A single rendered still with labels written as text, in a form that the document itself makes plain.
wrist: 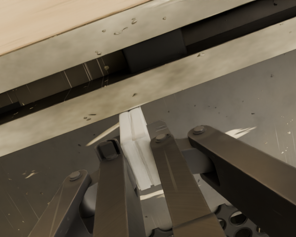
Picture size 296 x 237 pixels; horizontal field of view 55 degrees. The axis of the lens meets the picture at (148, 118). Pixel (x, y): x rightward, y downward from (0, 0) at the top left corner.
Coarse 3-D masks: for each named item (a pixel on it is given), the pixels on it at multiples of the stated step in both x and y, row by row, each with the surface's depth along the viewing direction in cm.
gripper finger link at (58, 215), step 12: (72, 180) 13; (84, 180) 13; (60, 192) 12; (72, 192) 12; (84, 192) 13; (48, 204) 12; (60, 204) 12; (72, 204) 11; (48, 216) 11; (60, 216) 11; (72, 216) 11; (36, 228) 11; (48, 228) 10; (60, 228) 10; (72, 228) 11; (84, 228) 12
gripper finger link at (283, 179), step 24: (192, 144) 13; (216, 144) 12; (240, 144) 11; (216, 168) 12; (240, 168) 10; (264, 168) 9; (288, 168) 9; (240, 192) 10; (264, 192) 9; (288, 192) 8; (264, 216) 9; (288, 216) 8
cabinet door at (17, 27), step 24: (0, 0) 20; (24, 0) 21; (48, 0) 21; (72, 0) 21; (96, 0) 21; (120, 0) 21; (144, 0) 22; (0, 24) 21; (24, 24) 21; (48, 24) 21; (72, 24) 22; (0, 48) 21
